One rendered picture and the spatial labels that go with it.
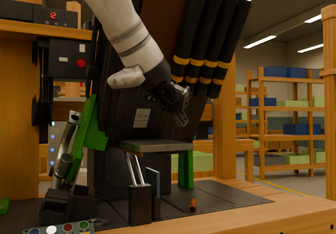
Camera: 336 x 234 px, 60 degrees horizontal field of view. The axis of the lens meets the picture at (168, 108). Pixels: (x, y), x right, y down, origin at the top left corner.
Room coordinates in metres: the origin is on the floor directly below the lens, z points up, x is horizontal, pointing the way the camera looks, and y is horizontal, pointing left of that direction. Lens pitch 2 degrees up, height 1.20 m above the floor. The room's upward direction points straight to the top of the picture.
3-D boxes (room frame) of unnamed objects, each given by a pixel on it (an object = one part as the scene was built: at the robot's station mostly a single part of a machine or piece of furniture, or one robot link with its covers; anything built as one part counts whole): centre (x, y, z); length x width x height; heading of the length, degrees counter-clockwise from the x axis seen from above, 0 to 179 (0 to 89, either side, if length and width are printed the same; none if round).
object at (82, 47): (1.15, 0.39, 1.42); 0.17 x 0.12 x 0.15; 115
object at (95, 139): (0.92, 0.24, 1.17); 0.13 x 0.12 x 0.20; 115
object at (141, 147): (0.96, 0.08, 1.11); 0.39 x 0.16 x 0.03; 25
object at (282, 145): (10.40, -3.70, 0.37); 1.20 x 0.81 x 0.74; 109
